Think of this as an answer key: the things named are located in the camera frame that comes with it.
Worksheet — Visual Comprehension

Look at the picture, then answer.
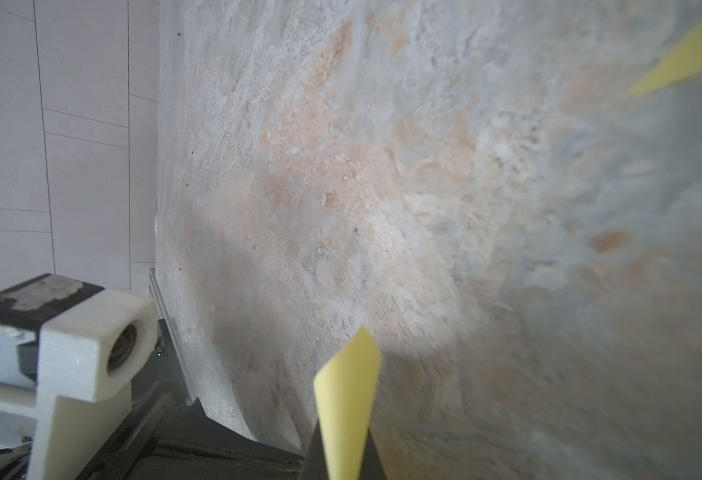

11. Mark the yellow square paper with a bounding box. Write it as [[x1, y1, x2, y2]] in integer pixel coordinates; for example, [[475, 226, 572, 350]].
[[629, 21, 702, 95]]

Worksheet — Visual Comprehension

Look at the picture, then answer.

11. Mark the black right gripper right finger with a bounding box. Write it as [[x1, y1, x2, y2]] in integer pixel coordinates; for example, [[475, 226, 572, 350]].
[[359, 431, 387, 480]]

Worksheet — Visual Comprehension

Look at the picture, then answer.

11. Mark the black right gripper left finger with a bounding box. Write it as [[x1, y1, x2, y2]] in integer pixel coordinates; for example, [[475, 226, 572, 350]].
[[299, 421, 328, 480]]

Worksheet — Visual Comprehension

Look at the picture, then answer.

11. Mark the aluminium rail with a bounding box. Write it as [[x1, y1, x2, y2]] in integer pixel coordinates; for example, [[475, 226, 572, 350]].
[[148, 268, 198, 405]]

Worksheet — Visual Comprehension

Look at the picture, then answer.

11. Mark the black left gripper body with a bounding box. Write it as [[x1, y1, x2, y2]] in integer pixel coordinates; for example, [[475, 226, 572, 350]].
[[77, 393, 303, 480]]

